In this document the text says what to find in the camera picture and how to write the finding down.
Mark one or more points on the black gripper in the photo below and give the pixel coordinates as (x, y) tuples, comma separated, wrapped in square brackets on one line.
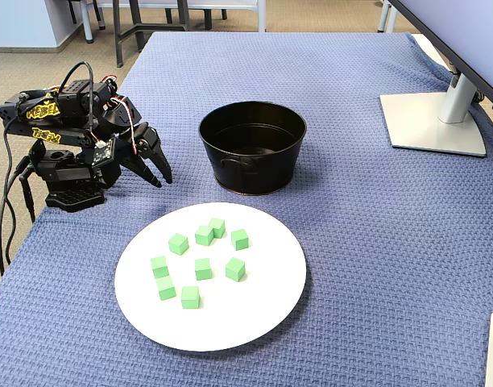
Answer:
[(143, 146)]

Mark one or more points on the green cube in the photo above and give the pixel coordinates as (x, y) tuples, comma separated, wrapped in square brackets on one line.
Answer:
[(190, 297), (204, 235), (159, 266), (202, 269), (165, 289), (178, 244), (239, 239), (219, 226), (235, 269)]

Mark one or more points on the white round plate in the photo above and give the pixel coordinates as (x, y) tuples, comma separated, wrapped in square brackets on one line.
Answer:
[(250, 314)]

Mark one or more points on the black metal bucket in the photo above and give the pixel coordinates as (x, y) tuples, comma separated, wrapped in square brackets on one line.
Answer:
[(270, 173)]

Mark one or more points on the light grey table leg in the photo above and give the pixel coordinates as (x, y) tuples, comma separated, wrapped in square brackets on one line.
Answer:
[(262, 16), (88, 24)]

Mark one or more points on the blue woven table cloth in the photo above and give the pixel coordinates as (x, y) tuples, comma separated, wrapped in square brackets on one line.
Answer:
[(351, 242)]

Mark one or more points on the grey metal table legs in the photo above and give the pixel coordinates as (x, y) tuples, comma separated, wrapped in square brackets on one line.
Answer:
[(383, 18)]

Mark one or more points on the computer monitor with silver stand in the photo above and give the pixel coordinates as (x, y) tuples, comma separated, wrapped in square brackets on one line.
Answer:
[(423, 121)]

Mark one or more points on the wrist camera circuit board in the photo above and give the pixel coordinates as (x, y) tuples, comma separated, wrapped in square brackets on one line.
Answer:
[(103, 152)]

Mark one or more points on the black chair frame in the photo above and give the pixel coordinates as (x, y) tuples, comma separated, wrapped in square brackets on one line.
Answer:
[(100, 16)]

